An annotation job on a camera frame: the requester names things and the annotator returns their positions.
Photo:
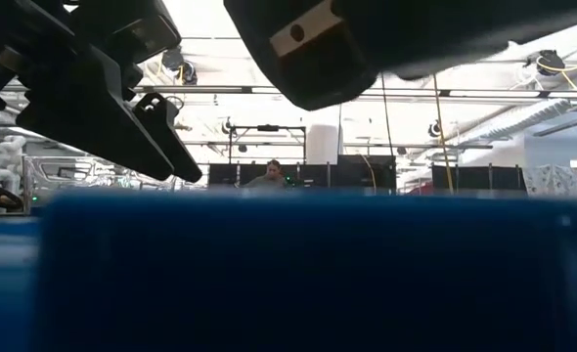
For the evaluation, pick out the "black gantry frame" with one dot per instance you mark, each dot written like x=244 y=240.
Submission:
x=268 y=128

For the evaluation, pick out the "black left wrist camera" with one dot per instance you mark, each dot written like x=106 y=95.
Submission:
x=142 y=39

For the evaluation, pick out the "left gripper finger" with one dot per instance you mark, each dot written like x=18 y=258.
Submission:
x=164 y=127
x=88 y=107

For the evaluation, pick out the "white humanoid figure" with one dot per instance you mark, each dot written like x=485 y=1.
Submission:
x=7 y=166

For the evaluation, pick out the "person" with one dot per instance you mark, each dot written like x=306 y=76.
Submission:
x=271 y=178

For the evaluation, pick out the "white patterned sheet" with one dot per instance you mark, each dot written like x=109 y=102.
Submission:
x=552 y=181

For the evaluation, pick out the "white pillar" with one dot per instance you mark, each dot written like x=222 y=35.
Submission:
x=323 y=144

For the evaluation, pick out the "wide black partition wall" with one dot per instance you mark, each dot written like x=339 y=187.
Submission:
x=362 y=173

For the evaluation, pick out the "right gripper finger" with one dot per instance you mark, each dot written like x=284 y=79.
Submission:
x=367 y=34

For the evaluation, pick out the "long ceiling light rail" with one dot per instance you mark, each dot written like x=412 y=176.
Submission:
x=489 y=93

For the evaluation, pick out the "large blue plastic block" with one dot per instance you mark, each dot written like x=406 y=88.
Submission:
x=318 y=274

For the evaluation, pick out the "small clear plastic bin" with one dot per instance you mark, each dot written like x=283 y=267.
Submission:
x=73 y=168

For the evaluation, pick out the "red rack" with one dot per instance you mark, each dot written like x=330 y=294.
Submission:
x=418 y=190

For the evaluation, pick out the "silver ventilation duct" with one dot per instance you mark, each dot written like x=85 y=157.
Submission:
x=513 y=117

